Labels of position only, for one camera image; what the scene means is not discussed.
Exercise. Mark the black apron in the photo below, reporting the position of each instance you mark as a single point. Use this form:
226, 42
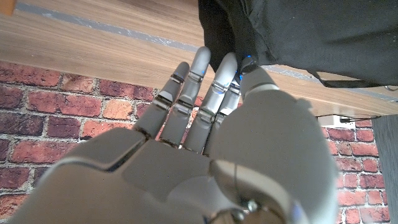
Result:
311, 31

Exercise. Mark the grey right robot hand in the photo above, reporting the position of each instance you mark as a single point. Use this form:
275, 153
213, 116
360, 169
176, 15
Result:
248, 155

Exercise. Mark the red brick printed backdrop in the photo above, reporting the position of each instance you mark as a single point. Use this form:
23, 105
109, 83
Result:
46, 124

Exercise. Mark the orange wooden block with holes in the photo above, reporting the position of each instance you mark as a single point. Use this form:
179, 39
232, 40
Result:
6, 6

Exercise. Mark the white power strip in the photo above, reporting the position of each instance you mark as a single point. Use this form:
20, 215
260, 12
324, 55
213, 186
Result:
332, 122

